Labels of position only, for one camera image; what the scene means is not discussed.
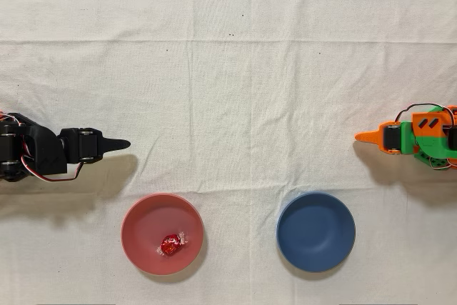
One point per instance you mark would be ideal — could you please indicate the blue bowl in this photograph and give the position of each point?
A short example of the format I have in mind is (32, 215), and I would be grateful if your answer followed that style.
(316, 231)

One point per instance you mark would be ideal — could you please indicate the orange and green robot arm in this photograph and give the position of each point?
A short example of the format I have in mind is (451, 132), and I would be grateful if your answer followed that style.
(432, 140)

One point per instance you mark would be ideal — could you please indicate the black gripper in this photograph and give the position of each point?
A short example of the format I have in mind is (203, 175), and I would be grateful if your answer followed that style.
(86, 146)

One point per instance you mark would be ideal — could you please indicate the red bowl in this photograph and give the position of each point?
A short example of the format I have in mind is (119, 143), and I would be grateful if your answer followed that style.
(150, 219)

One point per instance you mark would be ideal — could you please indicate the red candy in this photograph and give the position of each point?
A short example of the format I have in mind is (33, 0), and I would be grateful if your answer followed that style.
(169, 244)

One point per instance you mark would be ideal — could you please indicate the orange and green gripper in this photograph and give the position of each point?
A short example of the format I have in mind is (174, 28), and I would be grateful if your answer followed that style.
(392, 138)

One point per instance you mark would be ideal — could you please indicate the white tablecloth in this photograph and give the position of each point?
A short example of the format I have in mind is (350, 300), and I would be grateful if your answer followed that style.
(228, 87)

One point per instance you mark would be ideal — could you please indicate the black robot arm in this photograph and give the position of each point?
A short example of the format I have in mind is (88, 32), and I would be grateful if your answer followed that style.
(43, 148)

